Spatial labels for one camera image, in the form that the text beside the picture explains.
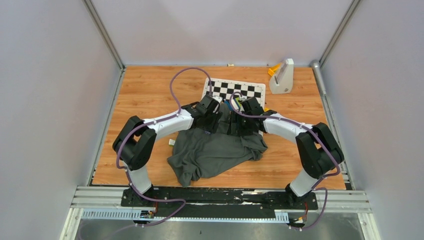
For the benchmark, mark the white wedge stand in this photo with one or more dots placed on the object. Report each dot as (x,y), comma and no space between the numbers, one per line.
(282,81)

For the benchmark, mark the colourful stacked block tower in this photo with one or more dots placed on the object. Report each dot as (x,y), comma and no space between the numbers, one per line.
(233,104)

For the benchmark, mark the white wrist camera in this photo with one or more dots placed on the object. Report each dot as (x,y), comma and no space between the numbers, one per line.
(240,99)
(217,98)

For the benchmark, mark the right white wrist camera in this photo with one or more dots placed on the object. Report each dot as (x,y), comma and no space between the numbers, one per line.
(240,99)

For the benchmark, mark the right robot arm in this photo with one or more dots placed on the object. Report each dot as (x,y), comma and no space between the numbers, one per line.
(319,152)

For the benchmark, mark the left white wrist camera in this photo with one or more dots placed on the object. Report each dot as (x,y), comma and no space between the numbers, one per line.
(217,98)

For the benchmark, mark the black white checkerboard mat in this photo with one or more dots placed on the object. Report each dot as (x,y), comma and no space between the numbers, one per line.
(224,88)

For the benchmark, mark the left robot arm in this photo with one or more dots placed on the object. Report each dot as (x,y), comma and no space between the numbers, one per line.
(134,144)

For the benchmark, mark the grey t-shirt garment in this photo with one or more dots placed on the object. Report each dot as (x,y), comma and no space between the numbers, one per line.
(197,154)

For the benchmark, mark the white garment label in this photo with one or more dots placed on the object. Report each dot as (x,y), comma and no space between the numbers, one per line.
(171,142)

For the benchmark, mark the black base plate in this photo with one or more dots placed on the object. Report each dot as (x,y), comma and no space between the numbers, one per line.
(207,202)

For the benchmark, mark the orange clip behind stand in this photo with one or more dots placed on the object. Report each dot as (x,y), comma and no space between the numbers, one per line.
(272,70)

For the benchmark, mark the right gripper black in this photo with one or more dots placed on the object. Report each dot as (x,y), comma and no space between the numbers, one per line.
(235,118)

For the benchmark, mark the aluminium frame rail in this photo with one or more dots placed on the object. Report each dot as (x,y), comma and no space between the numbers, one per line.
(103,202)

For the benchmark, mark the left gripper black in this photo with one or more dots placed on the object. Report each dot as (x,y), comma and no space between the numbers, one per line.
(212,128)

